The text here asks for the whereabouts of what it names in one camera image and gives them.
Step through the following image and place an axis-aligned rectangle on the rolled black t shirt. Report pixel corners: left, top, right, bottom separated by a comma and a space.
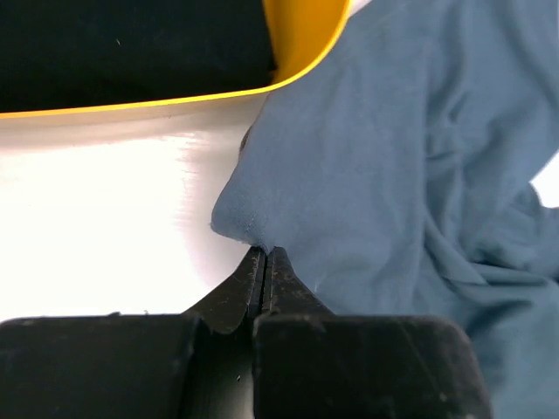
1, 0, 276, 113

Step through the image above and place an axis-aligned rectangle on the yellow plastic basket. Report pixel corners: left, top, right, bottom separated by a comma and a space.
1, 1, 352, 127

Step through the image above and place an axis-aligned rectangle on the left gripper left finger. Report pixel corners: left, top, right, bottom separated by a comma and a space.
183, 247, 266, 335

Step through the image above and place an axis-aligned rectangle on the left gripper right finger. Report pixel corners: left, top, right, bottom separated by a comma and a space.
260, 247, 333, 315

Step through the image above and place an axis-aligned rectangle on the dark blue-grey t shirt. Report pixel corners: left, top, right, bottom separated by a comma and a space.
211, 1, 558, 418

